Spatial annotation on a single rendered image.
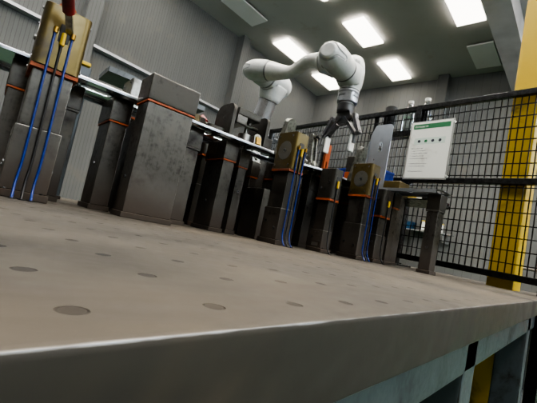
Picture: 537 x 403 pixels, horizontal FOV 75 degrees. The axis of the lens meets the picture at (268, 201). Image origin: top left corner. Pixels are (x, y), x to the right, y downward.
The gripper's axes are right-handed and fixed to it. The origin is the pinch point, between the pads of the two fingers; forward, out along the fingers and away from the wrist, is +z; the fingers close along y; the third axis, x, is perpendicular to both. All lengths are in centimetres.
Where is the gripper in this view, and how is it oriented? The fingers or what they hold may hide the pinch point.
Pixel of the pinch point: (337, 149)
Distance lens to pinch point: 154.8
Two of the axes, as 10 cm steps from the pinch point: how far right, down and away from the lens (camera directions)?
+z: -2.0, 9.8, -0.9
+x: 7.5, 2.1, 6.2
